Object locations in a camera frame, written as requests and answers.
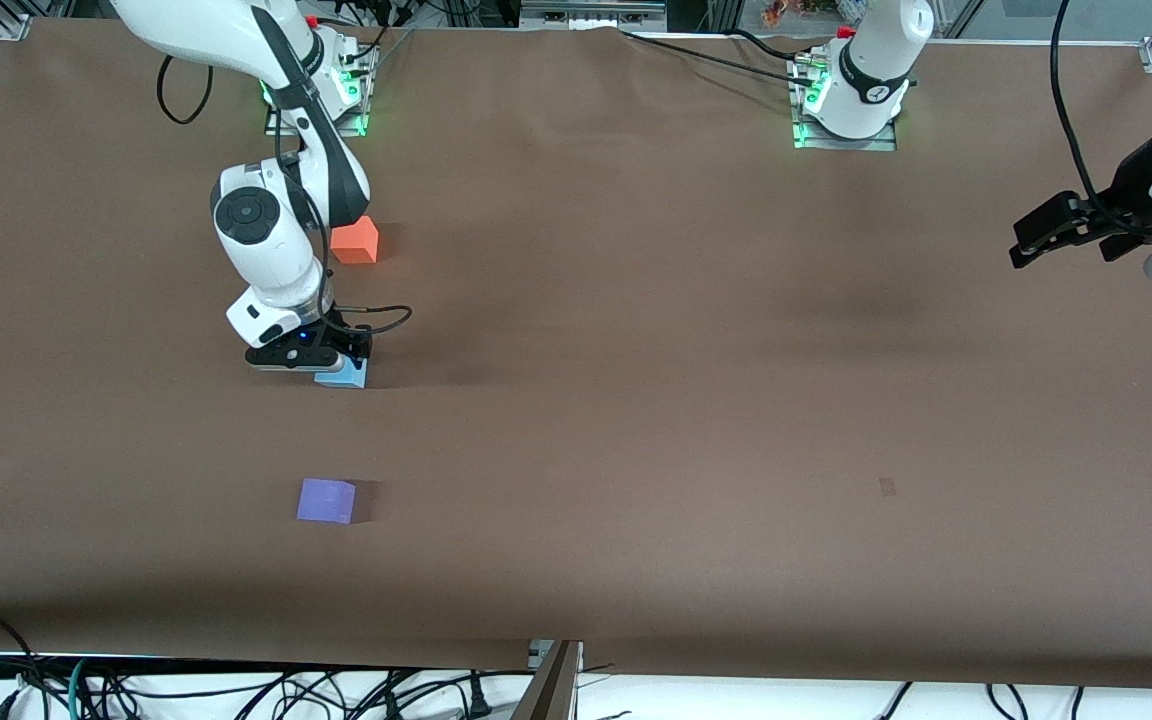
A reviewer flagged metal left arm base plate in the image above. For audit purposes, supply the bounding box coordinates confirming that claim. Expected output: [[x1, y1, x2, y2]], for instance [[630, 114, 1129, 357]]
[[790, 55, 900, 153]]

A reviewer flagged light blue foam cube block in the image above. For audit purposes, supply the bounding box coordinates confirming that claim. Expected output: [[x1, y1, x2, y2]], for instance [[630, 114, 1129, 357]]
[[313, 358, 370, 391]]

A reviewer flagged orange foam cube block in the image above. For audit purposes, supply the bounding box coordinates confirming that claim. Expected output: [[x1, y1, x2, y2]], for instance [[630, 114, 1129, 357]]
[[330, 215, 380, 266]]

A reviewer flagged aluminium frame profile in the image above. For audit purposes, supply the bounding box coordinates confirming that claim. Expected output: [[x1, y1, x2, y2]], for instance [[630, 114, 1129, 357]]
[[520, 0, 668, 30]]

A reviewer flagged teal cable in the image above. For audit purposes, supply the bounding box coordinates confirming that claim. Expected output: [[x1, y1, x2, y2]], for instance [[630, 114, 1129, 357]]
[[64, 657, 99, 720]]

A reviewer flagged purple foam cube block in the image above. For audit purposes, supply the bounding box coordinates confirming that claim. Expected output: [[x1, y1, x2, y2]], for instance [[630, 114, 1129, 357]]
[[296, 478, 357, 526]]

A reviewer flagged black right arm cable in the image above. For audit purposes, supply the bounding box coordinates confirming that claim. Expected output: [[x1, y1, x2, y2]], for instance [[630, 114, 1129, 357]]
[[157, 54, 415, 339]]

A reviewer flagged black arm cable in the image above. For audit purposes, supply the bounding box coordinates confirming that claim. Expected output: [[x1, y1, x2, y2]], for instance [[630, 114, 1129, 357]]
[[1050, 0, 1152, 239], [157, 54, 415, 339]]

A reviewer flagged grey metal post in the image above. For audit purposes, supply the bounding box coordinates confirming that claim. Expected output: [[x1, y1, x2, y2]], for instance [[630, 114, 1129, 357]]
[[511, 640, 583, 720]]

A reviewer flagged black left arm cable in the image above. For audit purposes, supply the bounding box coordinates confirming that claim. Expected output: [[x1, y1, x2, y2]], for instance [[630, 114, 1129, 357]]
[[1050, 0, 1152, 239]]

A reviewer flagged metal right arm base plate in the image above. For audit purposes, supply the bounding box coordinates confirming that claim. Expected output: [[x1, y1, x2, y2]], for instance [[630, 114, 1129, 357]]
[[264, 48, 371, 138]]

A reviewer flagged black cable across table edge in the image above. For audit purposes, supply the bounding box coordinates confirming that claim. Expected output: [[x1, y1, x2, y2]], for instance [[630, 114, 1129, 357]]
[[620, 28, 822, 89]]

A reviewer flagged brown paper table cover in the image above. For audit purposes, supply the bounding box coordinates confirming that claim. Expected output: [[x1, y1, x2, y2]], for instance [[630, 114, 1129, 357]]
[[0, 18, 1152, 691]]

